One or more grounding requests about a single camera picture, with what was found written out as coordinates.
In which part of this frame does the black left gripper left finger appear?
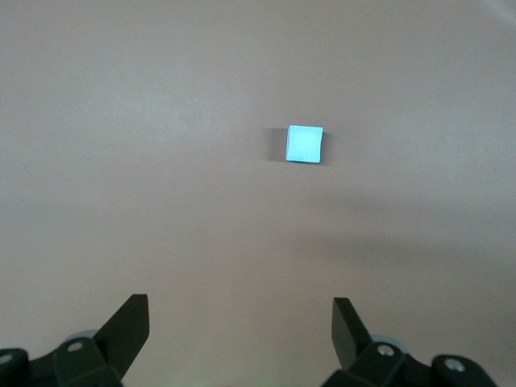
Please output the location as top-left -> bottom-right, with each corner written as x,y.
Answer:
0,293 -> 151,387

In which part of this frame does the blue cube block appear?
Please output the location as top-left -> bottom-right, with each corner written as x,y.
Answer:
284,124 -> 325,165

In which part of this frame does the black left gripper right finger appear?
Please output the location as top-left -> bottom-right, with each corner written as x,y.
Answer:
322,297 -> 497,387

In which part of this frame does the brown table mat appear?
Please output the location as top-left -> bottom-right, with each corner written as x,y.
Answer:
0,0 -> 516,387

